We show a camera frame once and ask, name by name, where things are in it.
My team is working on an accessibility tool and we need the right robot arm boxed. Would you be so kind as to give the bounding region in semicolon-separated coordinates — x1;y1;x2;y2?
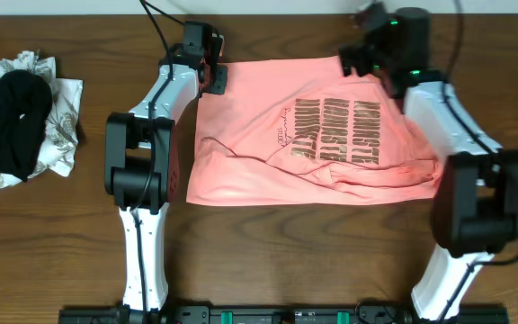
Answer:
339;1;518;324

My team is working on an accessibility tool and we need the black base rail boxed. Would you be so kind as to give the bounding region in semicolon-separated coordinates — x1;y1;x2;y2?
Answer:
58;304;511;324

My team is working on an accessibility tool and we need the pink printed t-shirt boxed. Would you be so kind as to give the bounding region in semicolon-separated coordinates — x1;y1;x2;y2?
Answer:
186;57;443;206

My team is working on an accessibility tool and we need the white floral patterned cloth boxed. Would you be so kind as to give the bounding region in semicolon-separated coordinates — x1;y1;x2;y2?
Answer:
0;50;83;189

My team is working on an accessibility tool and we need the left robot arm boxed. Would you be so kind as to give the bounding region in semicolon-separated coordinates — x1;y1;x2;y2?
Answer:
105;39;227;319

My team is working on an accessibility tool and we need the black garment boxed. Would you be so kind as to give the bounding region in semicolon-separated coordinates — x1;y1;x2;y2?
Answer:
0;70;53;182

